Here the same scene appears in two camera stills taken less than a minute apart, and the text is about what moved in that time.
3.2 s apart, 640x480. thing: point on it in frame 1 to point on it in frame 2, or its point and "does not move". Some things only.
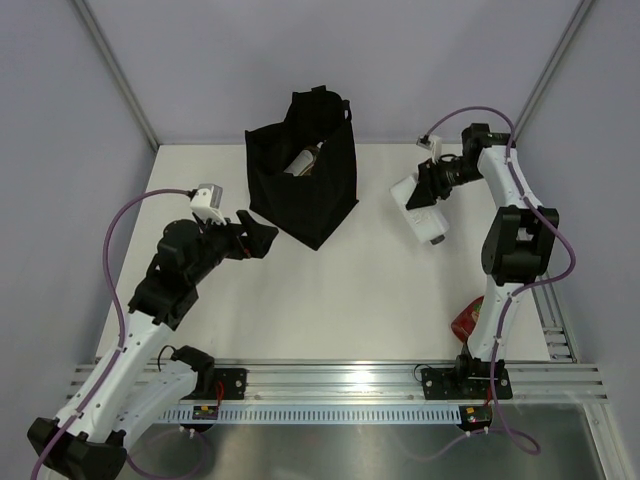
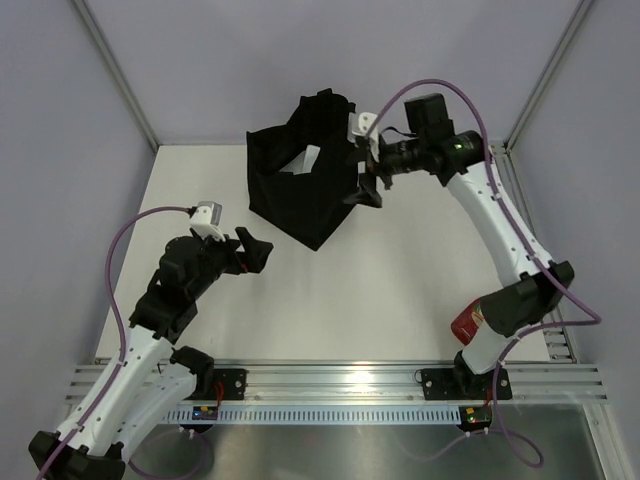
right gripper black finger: [424, 194] to [366, 194]
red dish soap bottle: [463, 324] does not move
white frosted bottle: [427, 222] to [304, 162]
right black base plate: [469, 379] does not move
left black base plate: [234, 382] does not move
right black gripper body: [443, 176] to [386, 164]
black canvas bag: [307, 207] does not move
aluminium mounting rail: [540, 383] does not move
